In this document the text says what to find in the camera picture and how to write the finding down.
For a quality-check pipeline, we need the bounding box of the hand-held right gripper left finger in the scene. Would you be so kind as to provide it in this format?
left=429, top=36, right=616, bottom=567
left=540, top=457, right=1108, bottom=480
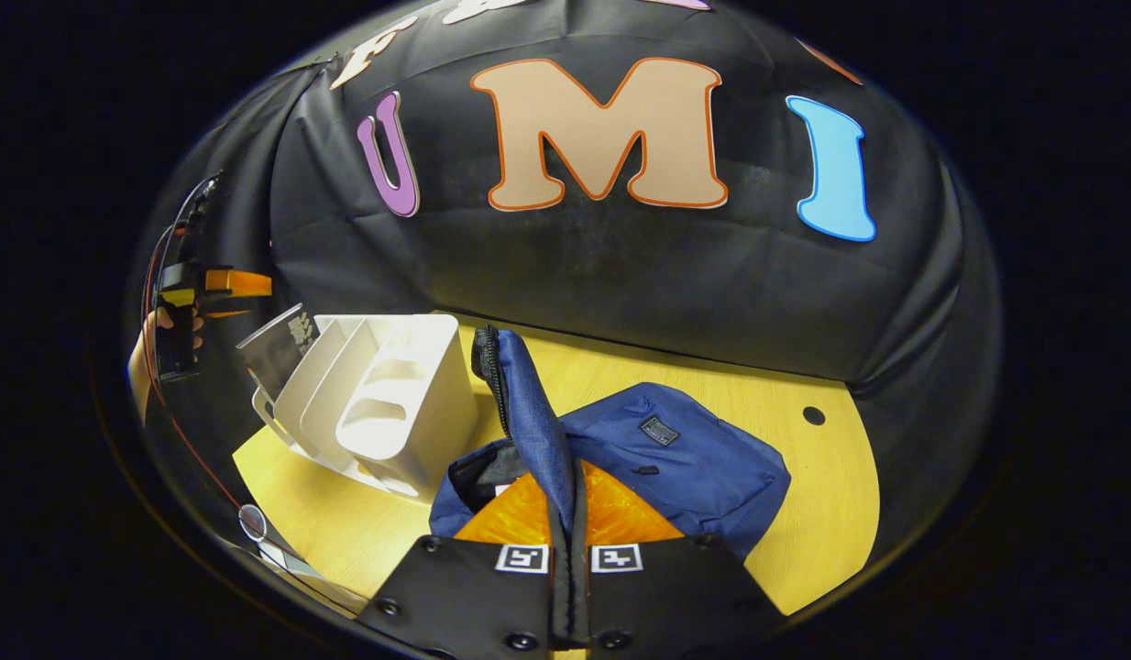
left=357, top=469, right=566, bottom=655

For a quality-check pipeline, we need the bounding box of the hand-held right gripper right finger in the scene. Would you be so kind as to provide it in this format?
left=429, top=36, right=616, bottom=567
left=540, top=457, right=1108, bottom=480
left=573, top=461, right=787, bottom=655

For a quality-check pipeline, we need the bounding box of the black backdrop cloth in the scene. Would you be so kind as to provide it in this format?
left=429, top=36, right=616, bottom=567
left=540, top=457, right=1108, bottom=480
left=126, top=0, right=1005, bottom=569

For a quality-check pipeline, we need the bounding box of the blue schoolbag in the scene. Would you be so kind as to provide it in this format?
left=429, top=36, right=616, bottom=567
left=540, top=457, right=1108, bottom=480
left=428, top=325, right=792, bottom=562

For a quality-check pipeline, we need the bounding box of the thin red cable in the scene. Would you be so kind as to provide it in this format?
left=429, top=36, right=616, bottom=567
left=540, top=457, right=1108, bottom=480
left=142, top=225, right=369, bottom=617

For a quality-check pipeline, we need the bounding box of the white plastic bookshelf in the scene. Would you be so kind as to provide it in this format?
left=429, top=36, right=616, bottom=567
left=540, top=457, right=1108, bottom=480
left=252, top=313, right=480, bottom=501

